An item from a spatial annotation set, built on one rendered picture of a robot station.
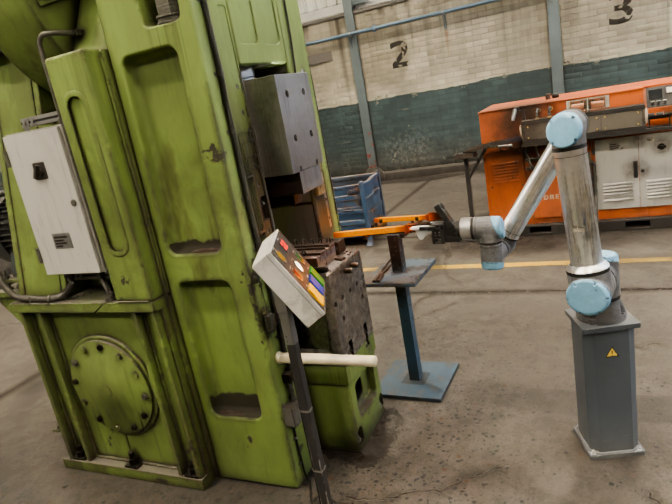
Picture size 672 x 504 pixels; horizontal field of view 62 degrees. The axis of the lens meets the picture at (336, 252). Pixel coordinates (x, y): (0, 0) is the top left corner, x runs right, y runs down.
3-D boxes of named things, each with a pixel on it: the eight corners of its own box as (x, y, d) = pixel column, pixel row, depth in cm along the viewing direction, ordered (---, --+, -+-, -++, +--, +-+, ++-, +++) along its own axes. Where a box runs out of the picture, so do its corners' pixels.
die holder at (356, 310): (373, 330, 286) (359, 247, 274) (345, 367, 253) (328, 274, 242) (280, 329, 310) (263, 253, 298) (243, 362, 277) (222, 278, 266)
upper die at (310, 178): (323, 184, 255) (319, 163, 253) (303, 193, 238) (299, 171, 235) (246, 192, 273) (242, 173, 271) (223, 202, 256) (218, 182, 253)
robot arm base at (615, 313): (615, 303, 236) (614, 281, 234) (635, 321, 218) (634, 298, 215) (569, 310, 238) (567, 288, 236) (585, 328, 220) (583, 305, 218)
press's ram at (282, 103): (331, 158, 264) (315, 71, 254) (293, 174, 231) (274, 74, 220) (256, 168, 282) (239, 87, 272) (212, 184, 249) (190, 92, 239)
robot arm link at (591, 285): (619, 300, 213) (591, 103, 197) (612, 319, 199) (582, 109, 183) (576, 301, 222) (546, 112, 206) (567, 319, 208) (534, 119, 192)
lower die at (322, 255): (336, 257, 264) (333, 240, 262) (319, 272, 247) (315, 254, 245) (261, 261, 282) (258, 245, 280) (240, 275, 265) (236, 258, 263)
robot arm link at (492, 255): (509, 263, 231) (507, 235, 228) (501, 273, 222) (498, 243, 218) (487, 263, 236) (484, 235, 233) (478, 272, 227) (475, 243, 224)
